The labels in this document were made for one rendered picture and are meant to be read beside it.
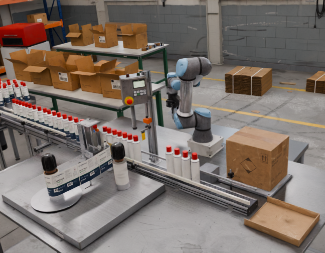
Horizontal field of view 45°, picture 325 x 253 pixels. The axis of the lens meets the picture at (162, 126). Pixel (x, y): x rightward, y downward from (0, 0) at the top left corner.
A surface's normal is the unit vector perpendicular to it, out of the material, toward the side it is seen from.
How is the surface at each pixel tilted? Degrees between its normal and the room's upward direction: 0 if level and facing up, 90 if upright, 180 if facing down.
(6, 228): 0
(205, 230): 0
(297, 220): 0
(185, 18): 90
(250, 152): 90
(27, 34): 90
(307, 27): 90
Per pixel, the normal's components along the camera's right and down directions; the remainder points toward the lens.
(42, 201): -0.08, -0.92
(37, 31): 0.90, 0.10
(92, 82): -0.58, 0.36
